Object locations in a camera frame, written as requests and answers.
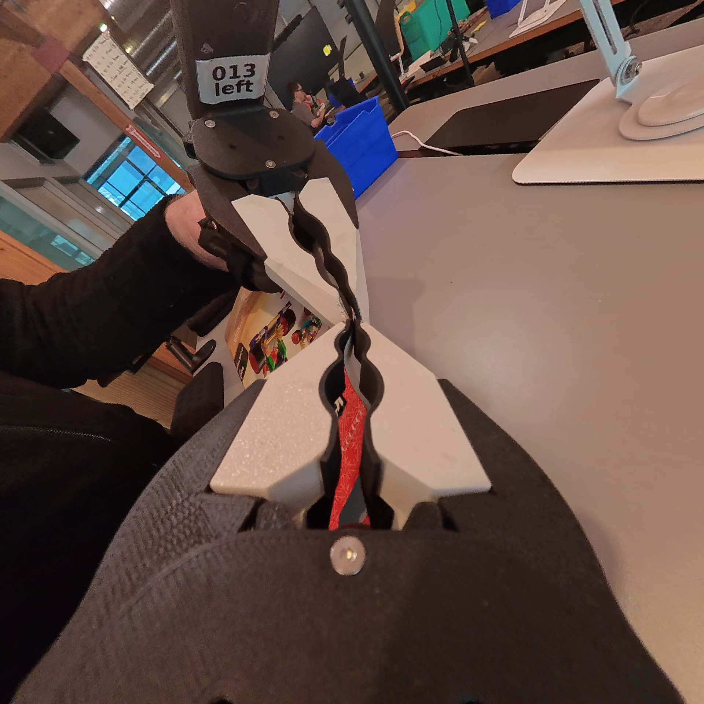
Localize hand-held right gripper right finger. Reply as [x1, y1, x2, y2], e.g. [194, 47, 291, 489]
[351, 320, 493, 530]

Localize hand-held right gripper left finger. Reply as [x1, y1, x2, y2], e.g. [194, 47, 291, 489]
[209, 320, 353, 528]

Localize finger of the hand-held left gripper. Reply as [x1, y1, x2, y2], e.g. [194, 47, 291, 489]
[293, 175, 370, 322]
[231, 194, 357, 322]

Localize printed plastic toy bag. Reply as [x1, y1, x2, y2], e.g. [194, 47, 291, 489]
[195, 286, 368, 531]

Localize person's left forearm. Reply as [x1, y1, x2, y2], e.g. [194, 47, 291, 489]
[0, 201, 243, 388]

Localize person's left hand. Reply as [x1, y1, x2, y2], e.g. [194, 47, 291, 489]
[164, 194, 233, 274]

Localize red arrow sign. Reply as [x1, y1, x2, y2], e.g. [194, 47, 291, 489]
[124, 124, 161, 158]

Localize paned window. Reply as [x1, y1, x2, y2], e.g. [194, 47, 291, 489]
[85, 135, 188, 221]

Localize white paper chart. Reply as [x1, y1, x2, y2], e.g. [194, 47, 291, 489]
[82, 30, 156, 111]

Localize black desk mat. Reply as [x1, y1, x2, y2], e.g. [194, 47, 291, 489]
[426, 78, 601, 156]

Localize green tote bag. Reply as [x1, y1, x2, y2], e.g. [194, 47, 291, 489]
[397, 0, 472, 61]

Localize person's black clothing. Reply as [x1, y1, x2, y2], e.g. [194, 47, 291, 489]
[0, 371, 221, 704]

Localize white document stand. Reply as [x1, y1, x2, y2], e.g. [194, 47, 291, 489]
[511, 0, 704, 186]

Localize black wall screen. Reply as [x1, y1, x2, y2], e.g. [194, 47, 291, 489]
[263, 5, 340, 108]

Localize white cable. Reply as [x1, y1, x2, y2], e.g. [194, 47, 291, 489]
[392, 130, 464, 157]

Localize silver air duct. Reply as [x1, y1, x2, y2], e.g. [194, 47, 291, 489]
[102, 0, 185, 64]

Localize black wall speaker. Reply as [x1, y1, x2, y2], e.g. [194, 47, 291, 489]
[14, 106, 81, 161]

